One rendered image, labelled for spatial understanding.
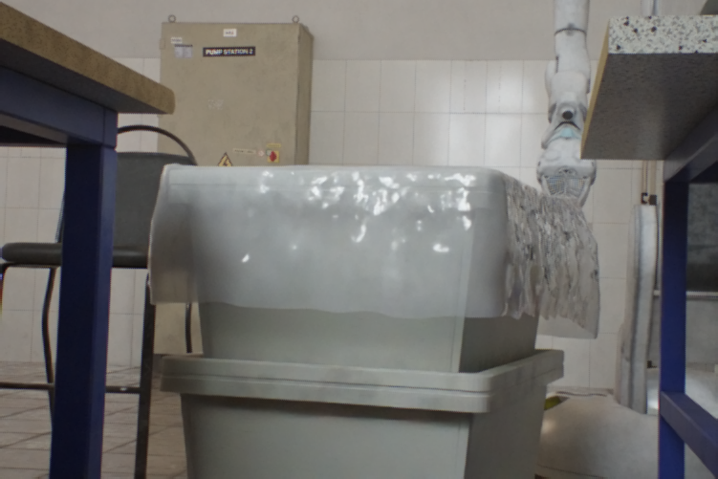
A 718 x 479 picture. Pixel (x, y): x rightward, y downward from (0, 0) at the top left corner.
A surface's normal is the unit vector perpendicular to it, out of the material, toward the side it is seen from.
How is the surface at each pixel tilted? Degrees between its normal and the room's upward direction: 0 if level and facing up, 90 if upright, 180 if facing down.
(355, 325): 96
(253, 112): 90
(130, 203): 77
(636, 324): 137
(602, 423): 40
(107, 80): 90
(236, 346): 96
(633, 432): 45
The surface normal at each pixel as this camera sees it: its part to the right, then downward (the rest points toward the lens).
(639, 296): -0.16, 0.69
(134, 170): -0.14, -0.28
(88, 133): 0.99, 0.03
